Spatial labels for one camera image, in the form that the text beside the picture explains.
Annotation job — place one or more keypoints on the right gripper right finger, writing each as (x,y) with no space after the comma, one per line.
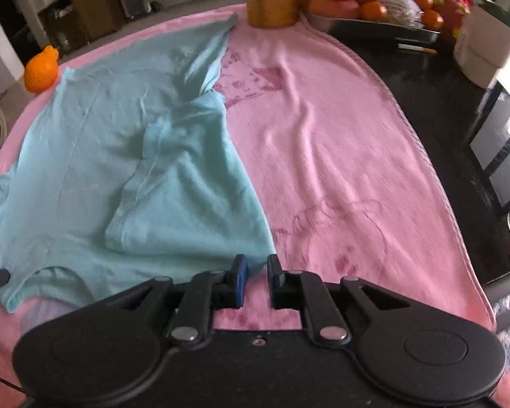
(306,293)

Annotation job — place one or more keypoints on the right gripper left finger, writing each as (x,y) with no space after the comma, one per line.
(207,292)

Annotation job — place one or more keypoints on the teal t-shirt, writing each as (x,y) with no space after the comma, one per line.
(128,172)

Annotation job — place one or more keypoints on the pink dog-print towel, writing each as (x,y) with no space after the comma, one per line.
(349,194)

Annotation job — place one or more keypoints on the lone orange mandarin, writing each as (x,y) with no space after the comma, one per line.
(41,72)

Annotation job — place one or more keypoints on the metal fruit tray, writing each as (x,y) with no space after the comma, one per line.
(349,30)

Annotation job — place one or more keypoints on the brown wooden cabinet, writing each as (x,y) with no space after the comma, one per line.
(72,24)

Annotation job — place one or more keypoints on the white plant pot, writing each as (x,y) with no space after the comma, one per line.
(483,44)

